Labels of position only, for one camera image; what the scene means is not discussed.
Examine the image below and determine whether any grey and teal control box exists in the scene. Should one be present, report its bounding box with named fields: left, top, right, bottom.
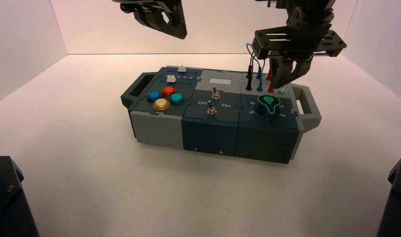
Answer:
left=120, top=66, right=323, bottom=165

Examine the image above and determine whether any teal push button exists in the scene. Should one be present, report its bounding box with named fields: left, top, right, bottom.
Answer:
left=169, top=93, right=186, bottom=106

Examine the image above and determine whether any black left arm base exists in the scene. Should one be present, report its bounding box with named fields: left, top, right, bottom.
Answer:
left=0, top=156, right=40, bottom=237

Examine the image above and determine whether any yellow push button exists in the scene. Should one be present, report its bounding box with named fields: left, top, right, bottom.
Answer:
left=153, top=98, right=172, bottom=112

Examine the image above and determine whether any blue jumper wire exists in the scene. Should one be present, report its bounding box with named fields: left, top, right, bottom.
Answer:
left=246, top=42, right=266, bottom=93

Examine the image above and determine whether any dark rotary knob green marker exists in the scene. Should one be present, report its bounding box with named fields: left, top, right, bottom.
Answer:
left=255, top=94, right=282, bottom=123

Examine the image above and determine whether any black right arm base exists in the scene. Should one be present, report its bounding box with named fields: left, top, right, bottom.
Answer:
left=376, top=156, right=401, bottom=237

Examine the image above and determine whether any red push button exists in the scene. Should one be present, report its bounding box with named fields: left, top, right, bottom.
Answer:
left=161, top=86, right=178, bottom=98

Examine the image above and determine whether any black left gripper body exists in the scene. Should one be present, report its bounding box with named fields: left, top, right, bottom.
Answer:
left=112, top=0, right=155, bottom=13

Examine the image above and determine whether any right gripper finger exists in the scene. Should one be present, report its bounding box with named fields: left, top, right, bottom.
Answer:
left=271, top=58, right=295, bottom=89
left=287, top=58, right=314, bottom=86

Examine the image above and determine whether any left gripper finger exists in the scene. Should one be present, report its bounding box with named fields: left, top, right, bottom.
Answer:
left=154, top=0, right=188, bottom=40
left=133, top=4, right=184, bottom=40

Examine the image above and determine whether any blue push button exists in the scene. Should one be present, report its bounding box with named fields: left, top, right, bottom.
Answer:
left=146, top=91, right=162, bottom=103

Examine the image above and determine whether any red jumper wire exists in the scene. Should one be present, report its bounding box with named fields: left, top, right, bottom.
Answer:
left=266, top=67, right=275, bottom=94

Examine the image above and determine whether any black jumper wire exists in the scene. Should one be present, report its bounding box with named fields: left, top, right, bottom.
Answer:
left=246, top=44, right=257, bottom=91

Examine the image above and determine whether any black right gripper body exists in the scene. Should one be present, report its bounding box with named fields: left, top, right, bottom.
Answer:
left=254, top=6, right=348, bottom=60

